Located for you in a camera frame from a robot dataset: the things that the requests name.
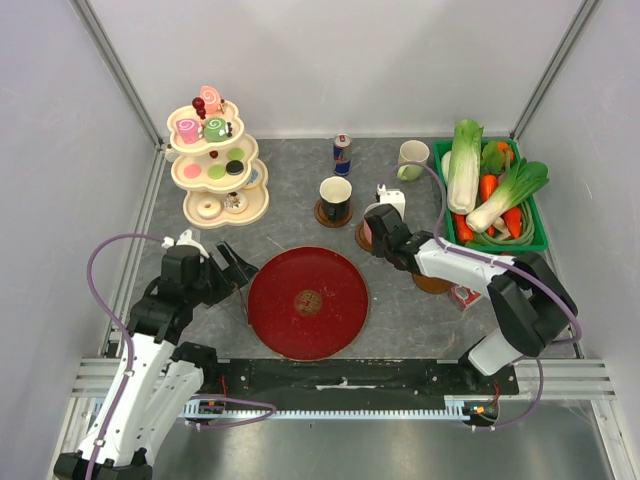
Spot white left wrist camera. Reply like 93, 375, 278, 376
162, 228, 209, 258

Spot toy napa cabbage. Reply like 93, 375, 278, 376
447, 118, 484, 215

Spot white chocolate sprinkle donut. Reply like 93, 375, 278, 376
224, 192, 248, 214

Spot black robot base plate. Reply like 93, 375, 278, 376
205, 359, 519, 398

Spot brown wooden coaster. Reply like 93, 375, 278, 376
412, 274, 454, 295
314, 200, 353, 228
355, 221, 373, 253

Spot toy leafy green vegetable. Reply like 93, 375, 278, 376
481, 140, 515, 175

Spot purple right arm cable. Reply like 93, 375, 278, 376
389, 162, 584, 431

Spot green macaron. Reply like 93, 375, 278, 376
207, 165, 226, 180
227, 147, 245, 161

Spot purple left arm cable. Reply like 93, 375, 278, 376
87, 233, 277, 474

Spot black mug white inside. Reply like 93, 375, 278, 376
319, 176, 352, 223

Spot hot pink swirl roll cake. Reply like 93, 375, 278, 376
175, 118, 202, 145

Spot pink mug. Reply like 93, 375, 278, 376
363, 202, 379, 244

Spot toy bok choy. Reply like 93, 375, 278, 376
466, 159, 549, 233

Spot salmon pink swirl roll cake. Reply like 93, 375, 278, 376
199, 86, 226, 114

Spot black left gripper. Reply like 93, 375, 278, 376
186, 240, 258, 308

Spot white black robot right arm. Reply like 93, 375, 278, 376
364, 204, 577, 394

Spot toy orange carrot upper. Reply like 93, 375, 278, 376
479, 174, 499, 202

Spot cream three-tier dessert stand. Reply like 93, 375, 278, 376
165, 86, 270, 229

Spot plain white donut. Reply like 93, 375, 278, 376
196, 197, 223, 221

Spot pink macaron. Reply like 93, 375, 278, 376
183, 164, 201, 179

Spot round red lacquer tray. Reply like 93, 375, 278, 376
247, 246, 369, 361

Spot green plastic crate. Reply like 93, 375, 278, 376
432, 139, 548, 255

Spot brown wooden coaster middle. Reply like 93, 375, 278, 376
355, 221, 373, 253

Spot blue frosted donut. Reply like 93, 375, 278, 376
246, 169, 260, 188

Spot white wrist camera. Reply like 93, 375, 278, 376
376, 184, 406, 218
162, 228, 209, 258

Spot red bull can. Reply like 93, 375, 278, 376
333, 134, 352, 176

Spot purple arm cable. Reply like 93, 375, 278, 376
87, 233, 277, 474
389, 162, 584, 431

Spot green swirl roll cake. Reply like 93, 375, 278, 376
203, 117, 233, 143

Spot light green mug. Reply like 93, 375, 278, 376
396, 140, 430, 182

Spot toy orange carrot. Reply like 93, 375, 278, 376
479, 174, 499, 202
452, 214, 474, 245

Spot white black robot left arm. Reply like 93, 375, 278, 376
54, 231, 258, 479

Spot white slotted cable duct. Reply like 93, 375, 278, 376
178, 398, 497, 423

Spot black sandwich cookie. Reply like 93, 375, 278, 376
225, 160, 245, 176

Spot toy orange carrot lower left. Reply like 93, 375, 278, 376
452, 214, 474, 245

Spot silver metal serving tongs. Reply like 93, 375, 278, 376
220, 282, 250, 325

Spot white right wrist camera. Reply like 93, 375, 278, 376
376, 184, 406, 218

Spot brown wooden coaster right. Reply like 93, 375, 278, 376
412, 274, 454, 295

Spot brown wooden coaster left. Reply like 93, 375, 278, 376
314, 200, 353, 228

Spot toy green long beans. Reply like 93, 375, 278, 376
470, 202, 535, 247

